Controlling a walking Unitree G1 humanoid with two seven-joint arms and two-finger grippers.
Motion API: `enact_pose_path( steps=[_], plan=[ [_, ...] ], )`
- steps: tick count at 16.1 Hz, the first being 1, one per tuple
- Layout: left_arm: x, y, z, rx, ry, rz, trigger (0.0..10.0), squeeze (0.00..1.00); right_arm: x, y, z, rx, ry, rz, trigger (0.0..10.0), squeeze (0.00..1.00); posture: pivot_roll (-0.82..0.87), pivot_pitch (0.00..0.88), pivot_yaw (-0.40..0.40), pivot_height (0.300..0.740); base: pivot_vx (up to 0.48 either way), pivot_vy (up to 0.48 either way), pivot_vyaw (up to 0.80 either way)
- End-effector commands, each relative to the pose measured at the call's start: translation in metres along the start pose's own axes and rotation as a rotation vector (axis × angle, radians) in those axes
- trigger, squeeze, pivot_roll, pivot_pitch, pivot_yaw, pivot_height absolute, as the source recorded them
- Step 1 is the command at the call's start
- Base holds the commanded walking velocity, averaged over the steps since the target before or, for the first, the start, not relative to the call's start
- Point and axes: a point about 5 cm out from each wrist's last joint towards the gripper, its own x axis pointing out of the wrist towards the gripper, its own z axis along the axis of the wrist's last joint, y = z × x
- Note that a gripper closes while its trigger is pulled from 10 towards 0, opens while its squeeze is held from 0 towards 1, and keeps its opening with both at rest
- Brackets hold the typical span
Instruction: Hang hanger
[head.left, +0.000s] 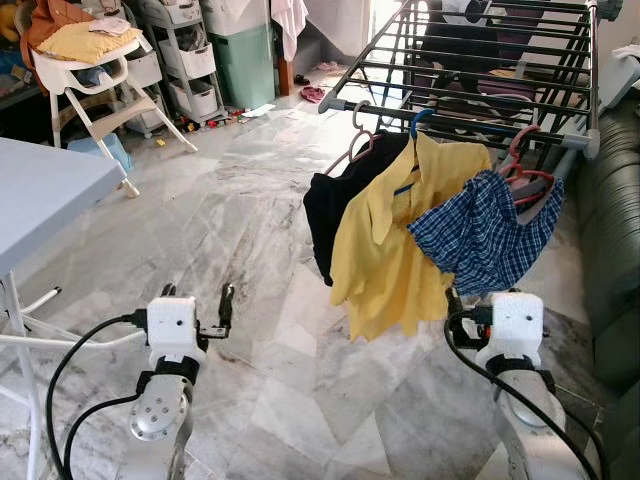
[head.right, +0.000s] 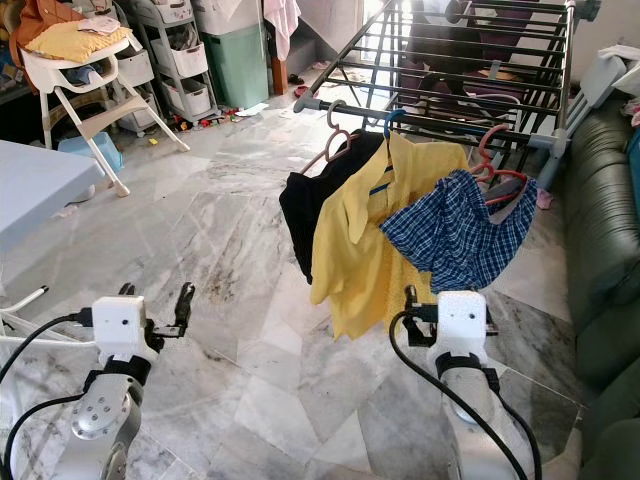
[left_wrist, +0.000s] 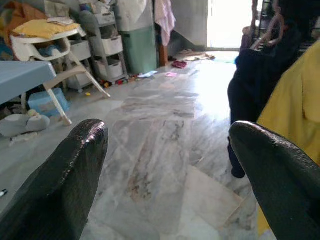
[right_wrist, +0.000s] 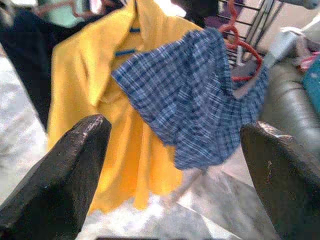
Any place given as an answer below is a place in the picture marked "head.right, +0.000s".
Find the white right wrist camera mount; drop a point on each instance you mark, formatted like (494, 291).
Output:
(460, 318)

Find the yellow polo shirt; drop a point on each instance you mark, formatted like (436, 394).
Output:
(360, 250)

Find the brown cloth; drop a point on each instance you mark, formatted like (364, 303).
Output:
(45, 15)

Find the blue storage box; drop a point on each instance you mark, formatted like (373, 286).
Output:
(635, 160)

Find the black shirt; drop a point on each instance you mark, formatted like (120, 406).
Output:
(310, 210)

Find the white paper sheet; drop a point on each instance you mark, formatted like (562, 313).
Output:
(250, 108)

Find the pink towel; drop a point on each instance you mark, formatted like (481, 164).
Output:
(282, 25)

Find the pink plastic hanger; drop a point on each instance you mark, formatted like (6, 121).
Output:
(335, 150)

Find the green laundry bin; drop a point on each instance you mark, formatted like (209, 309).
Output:
(232, 70)

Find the grey folding table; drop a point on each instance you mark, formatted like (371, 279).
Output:
(40, 200)

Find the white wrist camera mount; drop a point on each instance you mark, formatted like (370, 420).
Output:
(117, 325)
(460, 318)

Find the pink cloth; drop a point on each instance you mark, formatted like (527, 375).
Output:
(543, 198)

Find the red plastic hanger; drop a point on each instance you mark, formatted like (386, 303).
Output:
(495, 172)

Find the blue plastic hanger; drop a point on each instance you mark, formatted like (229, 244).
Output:
(388, 125)

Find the blue plastic stool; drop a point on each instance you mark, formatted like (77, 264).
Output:
(95, 150)

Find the purple chair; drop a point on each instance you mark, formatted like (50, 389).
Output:
(485, 60)

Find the white baby high chair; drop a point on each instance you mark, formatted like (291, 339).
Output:
(75, 75)

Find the green leather sofa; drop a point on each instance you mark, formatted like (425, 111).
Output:
(600, 230)

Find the blue plaid shorts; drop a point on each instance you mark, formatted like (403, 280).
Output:
(455, 240)

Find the white plastic object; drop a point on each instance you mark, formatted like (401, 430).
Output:
(605, 80)

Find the white drawer trolley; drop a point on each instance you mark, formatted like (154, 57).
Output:
(172, 60)

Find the black metal drying rack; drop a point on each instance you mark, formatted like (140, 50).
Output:
(440, 125)

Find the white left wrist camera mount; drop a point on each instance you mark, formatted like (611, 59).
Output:
(117, 325)

